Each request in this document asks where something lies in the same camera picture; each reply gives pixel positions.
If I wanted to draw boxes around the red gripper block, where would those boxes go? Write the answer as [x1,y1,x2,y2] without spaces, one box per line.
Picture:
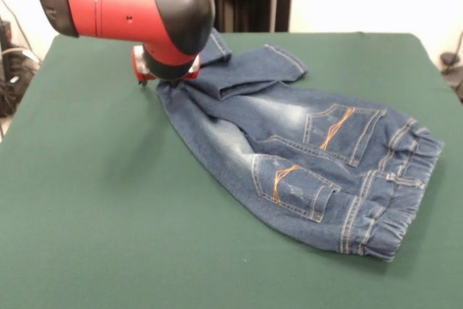
[131,45,202,89]

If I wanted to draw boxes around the blue denim jeans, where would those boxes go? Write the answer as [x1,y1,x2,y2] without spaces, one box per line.
[156,28,445,263]

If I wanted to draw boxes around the dark green tablecloth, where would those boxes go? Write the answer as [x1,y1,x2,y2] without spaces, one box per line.
[0,32,463,309]

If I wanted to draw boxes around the black floor equipment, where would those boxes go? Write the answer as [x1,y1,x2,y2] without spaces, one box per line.
[439,30,463,102]

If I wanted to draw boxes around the black cable bundle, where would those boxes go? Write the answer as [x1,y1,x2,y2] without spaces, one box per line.
[0,19,41,118]

